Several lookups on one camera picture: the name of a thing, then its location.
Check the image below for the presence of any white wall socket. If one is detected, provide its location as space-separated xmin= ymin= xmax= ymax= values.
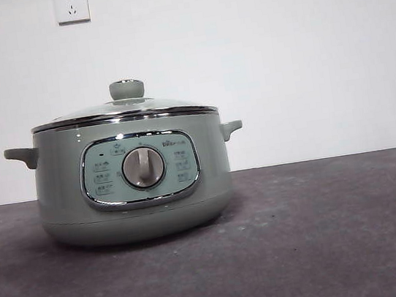
xmin=54 ymin=0 xmax=92 ymax=28

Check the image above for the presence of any glass lid with green knob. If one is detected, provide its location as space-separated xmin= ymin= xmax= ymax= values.
xmin=26 ymin=67 xmax=218 ymax=138

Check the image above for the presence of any pale green electric pot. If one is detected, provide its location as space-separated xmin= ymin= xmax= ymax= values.
xmin=0 ymin=102 xmax=257 ymax=260

